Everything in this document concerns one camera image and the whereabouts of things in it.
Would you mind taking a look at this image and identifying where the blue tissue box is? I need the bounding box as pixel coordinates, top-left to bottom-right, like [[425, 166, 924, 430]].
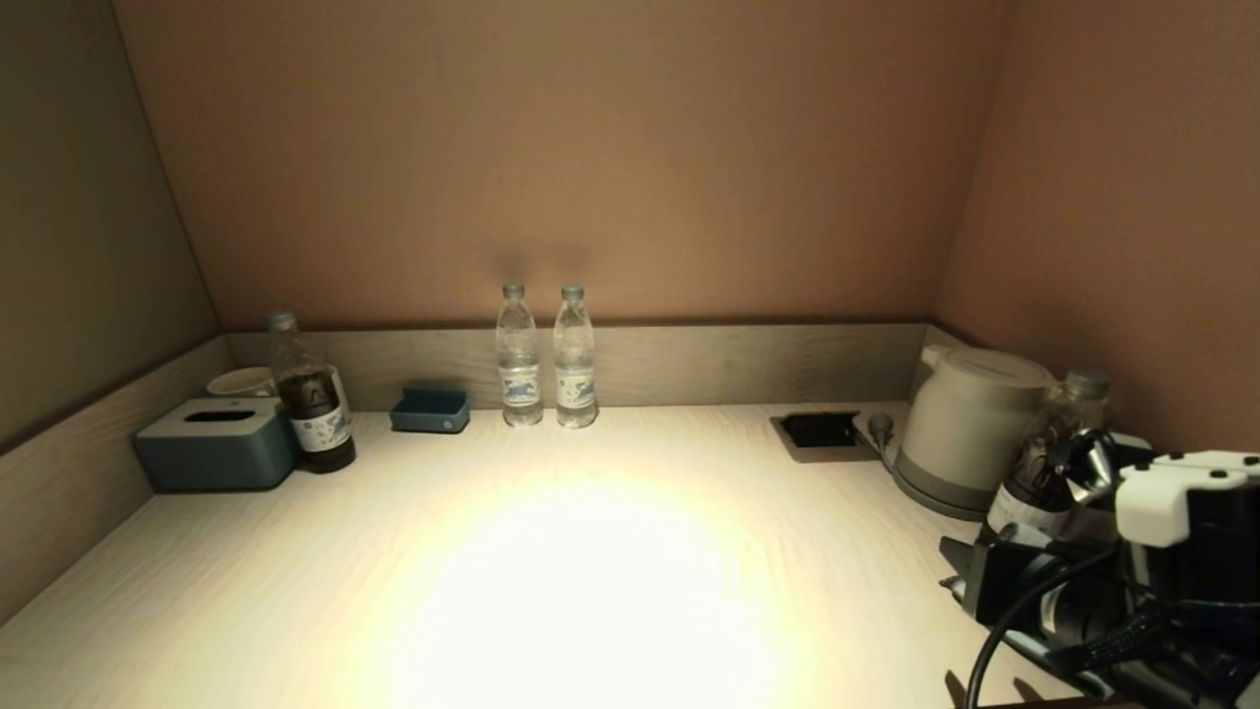
[[133, 397, 299, 491]]

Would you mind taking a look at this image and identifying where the white electric kettle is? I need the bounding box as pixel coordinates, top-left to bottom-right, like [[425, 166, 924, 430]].
[[894, 345, 1059, 498]]

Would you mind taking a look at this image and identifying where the small blue tray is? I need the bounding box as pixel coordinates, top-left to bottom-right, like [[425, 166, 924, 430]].
[[389, 386, 471, 434]]

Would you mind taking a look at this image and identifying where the clear water bottle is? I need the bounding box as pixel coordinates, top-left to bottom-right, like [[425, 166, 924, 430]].
[[552, 285, 599, 428], [495, 284, 543, 427]]

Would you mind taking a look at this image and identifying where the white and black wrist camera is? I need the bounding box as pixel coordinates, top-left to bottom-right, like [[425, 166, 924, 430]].
[[1115, 451, 1260, 612]]

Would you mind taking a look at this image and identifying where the recessed black socket box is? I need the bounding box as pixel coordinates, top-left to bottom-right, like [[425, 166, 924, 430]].
[[771, 411, 877, 462]]

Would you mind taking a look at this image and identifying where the grey kettle base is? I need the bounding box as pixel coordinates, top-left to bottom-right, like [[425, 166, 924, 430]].
[[891, 458, 995, 521]]

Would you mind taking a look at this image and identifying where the white cup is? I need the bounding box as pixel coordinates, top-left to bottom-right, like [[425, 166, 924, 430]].
[[205, 366, 275, 398]]

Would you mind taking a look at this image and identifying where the dark tea bottle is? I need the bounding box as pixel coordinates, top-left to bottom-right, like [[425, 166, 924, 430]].
[[984, 367, 1113, 538], [266, 310, 356, 474]]

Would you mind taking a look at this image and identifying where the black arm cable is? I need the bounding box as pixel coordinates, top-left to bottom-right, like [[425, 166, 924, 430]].
[[965, 547, 1123, 709]]

